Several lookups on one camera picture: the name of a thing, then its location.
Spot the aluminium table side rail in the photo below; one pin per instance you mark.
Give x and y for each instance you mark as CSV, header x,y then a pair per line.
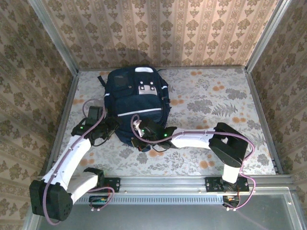
x,y
71,89
263,119

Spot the aluminium corner post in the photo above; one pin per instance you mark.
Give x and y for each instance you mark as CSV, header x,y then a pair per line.
x,y
266,36
58,40

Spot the small circuit board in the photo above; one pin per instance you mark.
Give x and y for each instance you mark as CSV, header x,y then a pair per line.
x,y
230,200
98,201

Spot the aluminium table edge rail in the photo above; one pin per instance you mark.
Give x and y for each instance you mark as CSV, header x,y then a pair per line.
x,y
204,68

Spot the grey metal sheet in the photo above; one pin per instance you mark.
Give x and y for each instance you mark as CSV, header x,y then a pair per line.
x,y
156,218

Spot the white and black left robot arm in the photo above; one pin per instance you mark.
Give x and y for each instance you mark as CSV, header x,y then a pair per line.
x,y
72,155

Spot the wide aluminium mounting rail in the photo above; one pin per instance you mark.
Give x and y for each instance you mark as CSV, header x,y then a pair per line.
x,y
163,183

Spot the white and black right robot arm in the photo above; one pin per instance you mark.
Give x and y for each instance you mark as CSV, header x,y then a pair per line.
x,y
227,143

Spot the navy blue backpack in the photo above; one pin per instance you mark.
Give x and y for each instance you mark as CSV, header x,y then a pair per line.
x,y
136,103

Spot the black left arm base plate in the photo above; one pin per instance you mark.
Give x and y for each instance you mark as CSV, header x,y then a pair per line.
x,y
115,185

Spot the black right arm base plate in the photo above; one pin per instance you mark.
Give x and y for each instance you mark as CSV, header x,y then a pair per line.
x,y
212,185

